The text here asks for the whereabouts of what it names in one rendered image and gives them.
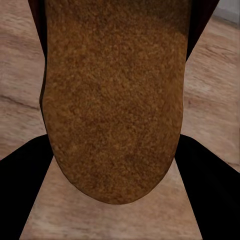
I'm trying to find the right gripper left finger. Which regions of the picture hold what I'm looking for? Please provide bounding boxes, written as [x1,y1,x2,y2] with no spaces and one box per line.
[0,134,54,240]

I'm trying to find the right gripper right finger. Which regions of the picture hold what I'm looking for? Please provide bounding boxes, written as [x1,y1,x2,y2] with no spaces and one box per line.
[174,134,240,240]

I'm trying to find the sandal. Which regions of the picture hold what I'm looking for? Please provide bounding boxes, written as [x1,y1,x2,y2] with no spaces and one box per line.
[28,0,220,205]

